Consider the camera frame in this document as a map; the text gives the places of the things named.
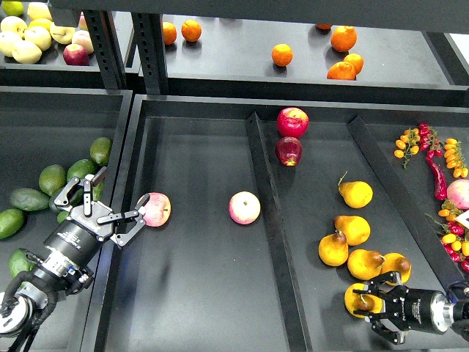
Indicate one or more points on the yellow pear middle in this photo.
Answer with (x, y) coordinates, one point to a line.
(355, 228)

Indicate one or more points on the green avocado top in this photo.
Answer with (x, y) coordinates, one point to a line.
(100, 150)

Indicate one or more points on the yellow pear stem up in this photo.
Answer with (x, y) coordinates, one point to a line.
(361, 301)

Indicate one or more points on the pink apple left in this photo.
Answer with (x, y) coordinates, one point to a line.
(157, 210)

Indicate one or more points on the yellow pear lower right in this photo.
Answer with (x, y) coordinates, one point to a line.
(397, 262)

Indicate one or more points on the black upper left tray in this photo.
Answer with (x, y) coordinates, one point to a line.
(52, 71)

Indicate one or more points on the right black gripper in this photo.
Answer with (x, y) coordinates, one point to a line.
(407, 308)

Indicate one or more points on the red chili pepper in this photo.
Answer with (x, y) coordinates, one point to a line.
(440, 185)

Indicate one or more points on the dark avocado left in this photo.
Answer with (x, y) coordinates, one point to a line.
(29, 199)

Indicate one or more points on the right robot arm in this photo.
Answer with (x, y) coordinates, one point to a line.
(455, 313)

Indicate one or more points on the light green avocado far left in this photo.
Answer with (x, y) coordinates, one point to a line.
(11, 221)

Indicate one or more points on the green avocado upper middle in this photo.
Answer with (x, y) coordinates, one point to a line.
(81, 168)

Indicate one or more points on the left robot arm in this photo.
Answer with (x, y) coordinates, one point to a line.
(32, 295)

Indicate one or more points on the yellow pear left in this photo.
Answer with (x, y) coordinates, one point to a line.
(333, 249)

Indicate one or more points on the pink apple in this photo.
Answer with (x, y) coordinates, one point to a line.
(157, 210)
(244, 207)

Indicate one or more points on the pink peach on shelf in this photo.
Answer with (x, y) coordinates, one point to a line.
(82, 38)

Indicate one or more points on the yellow pear upper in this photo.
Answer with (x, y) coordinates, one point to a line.
(356, 194)

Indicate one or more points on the white label card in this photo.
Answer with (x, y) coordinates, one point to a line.
(463, 219)

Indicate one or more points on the black shelf post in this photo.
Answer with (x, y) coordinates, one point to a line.
(107, 51)
(148, 34)

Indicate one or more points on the green avocado lower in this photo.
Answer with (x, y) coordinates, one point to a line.
(62, 216)

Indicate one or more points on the light green avocado round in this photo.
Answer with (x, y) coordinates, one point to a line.
(52, 178)

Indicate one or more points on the pale yellow apple front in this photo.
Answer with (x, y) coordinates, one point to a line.
(26, 52)

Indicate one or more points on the red cherry tomato cluster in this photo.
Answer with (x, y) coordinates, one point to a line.
(429, 141)

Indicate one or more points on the yellow pear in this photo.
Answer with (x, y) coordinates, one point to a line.
(397, 262)
(356, 194)
(365, 264)
(355, 228)
(333, 249)

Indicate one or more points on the black centre tray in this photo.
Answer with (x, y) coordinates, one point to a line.
(202, 282)

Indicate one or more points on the black shelf post left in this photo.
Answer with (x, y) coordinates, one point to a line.
(107, 51)

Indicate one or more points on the orange cherry tomato vine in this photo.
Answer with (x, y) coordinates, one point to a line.
(407, 146)

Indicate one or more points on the mixed cherry tomatoes lower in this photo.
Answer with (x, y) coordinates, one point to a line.
(452, 234)

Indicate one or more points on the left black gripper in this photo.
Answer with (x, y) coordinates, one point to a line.
(78, 234)

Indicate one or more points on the dark green avocado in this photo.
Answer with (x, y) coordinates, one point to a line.
(19, 262)

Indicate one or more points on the green avocado by wall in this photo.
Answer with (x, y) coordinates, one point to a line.
(97, 188)

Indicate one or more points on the red apple on shelf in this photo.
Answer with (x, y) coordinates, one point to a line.
(75, 55)

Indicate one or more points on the black shelf post right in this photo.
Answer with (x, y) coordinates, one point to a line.
(148, 34)

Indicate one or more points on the pink apple right edge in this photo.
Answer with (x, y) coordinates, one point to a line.
(457, 193)

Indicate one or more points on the black tray divider left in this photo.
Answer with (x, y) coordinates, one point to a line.
(296, 329)

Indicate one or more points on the yellow pear lower centre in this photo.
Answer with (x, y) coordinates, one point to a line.
(365, 264)

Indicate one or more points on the pink apple centre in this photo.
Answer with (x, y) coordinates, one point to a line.
(244, 207)

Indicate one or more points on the dark avocado centre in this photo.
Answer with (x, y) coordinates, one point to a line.
(75, 199)

